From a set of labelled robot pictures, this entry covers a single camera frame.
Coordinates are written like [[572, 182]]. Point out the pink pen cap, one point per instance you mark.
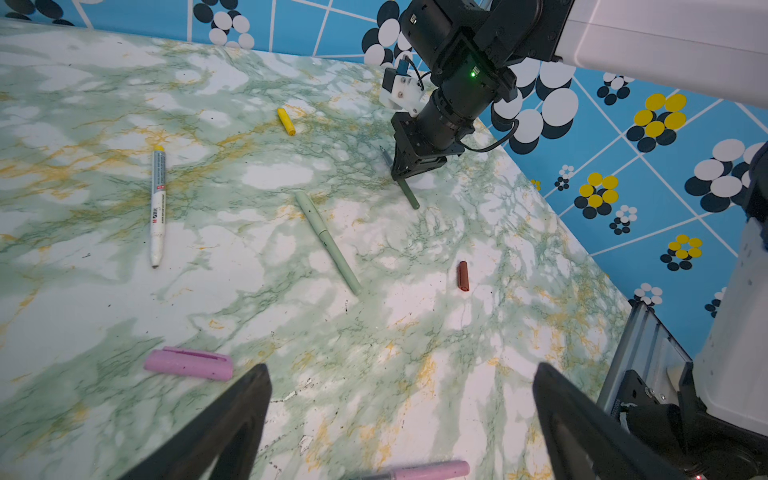
[[190, 363]]

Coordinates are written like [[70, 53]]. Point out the pink pen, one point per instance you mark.
[[438, 471]]

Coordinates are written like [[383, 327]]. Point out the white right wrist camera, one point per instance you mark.
[[401, 93]]

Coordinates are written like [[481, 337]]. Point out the light green pen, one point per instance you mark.
[[320, 228]]

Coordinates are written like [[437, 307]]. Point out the brown pen cap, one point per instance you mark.
[[463, 276]]

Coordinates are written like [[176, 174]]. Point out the yellow pen cap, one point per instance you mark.
[[286, 121]]

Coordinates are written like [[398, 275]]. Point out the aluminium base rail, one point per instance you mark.
[[646, 367]]

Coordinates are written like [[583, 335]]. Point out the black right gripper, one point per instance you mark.
[[424, 141]]

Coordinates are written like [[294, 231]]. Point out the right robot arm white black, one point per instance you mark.
[[709, 47]]

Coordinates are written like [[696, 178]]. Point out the dark green pen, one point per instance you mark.
[[401, 183]]

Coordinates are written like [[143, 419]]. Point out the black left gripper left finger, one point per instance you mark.
[[223, 439]]

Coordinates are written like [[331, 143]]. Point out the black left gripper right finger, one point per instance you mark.
[[583, 442]]

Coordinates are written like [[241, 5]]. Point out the white marker pen yellow end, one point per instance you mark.
[[158, 206]]

